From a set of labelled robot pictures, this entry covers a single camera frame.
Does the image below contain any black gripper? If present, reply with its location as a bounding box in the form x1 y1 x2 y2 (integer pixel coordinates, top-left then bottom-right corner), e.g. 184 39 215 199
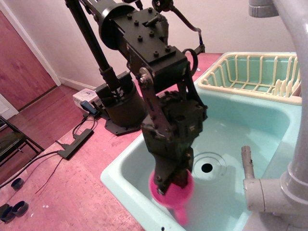
141 120 193 195

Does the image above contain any pink plastic cup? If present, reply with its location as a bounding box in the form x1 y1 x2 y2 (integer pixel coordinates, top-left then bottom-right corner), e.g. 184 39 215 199
148 170 194 226

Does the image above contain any black USB hub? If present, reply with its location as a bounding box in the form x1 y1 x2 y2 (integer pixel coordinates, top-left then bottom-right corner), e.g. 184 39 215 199
57 128 94 160

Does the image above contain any light green sink basin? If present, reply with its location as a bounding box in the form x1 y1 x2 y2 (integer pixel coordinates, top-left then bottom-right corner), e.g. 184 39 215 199
101 80 302 231

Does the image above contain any blue adapter plug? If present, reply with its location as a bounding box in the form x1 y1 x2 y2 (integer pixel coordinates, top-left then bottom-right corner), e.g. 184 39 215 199
80 101 99 116

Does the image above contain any grey PVC pipe faucet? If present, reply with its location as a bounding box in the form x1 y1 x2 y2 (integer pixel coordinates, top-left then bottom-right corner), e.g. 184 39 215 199
240 0 308 228

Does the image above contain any white cardboard box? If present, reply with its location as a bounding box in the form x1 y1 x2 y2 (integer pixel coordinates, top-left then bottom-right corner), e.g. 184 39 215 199
73 89 101 109

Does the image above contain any cream dish drying rack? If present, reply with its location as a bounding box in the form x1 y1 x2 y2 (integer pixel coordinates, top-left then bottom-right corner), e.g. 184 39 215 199
198 52 301 103

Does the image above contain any black metal chair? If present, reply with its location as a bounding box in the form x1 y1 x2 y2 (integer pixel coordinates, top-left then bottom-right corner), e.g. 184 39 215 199
0 116 45 166

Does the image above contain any red wooden door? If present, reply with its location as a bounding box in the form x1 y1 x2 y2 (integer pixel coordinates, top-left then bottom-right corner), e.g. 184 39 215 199
0 13 56 111

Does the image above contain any thin black wire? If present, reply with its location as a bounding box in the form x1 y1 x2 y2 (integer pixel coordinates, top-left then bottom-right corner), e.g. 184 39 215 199
35 157 64 194

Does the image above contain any black tape ring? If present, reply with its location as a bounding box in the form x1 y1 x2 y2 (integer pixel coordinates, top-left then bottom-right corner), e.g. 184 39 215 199
12 201 29 217
11 178 25 191
0 204 15 223

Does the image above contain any grey braided cable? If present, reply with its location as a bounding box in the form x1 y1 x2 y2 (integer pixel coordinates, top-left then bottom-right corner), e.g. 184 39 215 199
0 151 60 190

